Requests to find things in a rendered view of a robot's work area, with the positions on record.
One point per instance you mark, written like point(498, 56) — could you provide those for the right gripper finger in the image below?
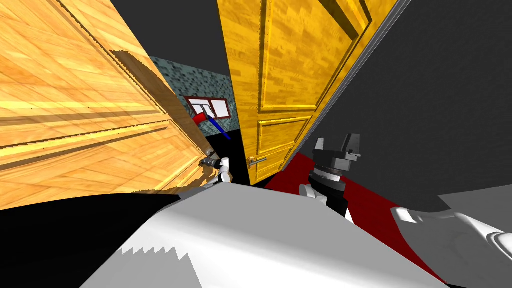
point(352, 144)
point(319, 144)

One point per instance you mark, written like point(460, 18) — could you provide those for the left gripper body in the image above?
point(208, 162)

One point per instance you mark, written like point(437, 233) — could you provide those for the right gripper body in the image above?
point(330, 159)

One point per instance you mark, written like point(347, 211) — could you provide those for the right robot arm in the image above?
point(448, 240)

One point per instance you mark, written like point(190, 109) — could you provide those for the red and blue object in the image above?
point(200, 118)

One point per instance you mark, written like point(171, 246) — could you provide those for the red framed window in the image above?
point(218, 107)

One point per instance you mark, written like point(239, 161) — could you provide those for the yellow wooden door leaf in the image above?
point(288, 72)

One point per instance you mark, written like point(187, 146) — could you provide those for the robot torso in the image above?
point(256, 240)

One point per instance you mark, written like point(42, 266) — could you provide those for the pale wooden door leaf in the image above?
point(80, 100)

